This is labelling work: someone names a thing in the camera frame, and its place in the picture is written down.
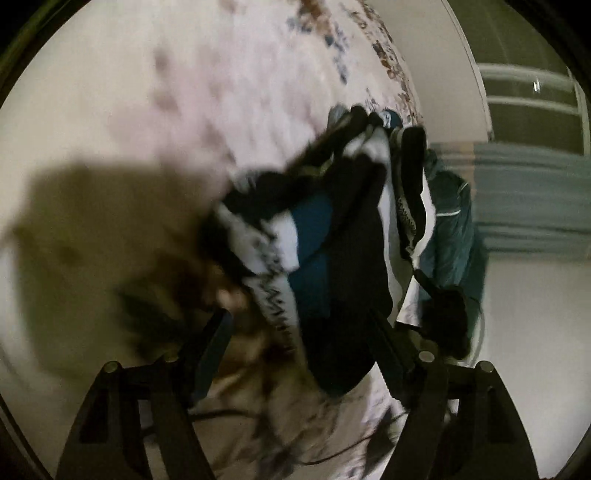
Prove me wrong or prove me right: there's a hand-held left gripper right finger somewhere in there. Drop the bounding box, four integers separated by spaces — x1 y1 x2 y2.
367 309 539 480

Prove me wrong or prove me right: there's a blue-grey curtain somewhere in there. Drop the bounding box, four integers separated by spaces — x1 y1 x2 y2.
428 142 591 256

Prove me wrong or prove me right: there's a window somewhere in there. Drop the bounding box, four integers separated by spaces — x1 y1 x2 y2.
477 61 591 156

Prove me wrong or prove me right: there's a striped knit sweater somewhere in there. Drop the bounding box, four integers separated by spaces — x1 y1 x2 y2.
203 105 469 398

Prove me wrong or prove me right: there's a floral bed sheet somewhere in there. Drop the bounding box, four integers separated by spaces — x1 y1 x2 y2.
2 0 462 480

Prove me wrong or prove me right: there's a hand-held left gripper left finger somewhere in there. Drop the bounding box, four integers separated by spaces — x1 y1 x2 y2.
55 308 234 480

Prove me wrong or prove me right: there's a dark green blanket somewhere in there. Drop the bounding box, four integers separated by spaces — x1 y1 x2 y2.
416 148 489 361

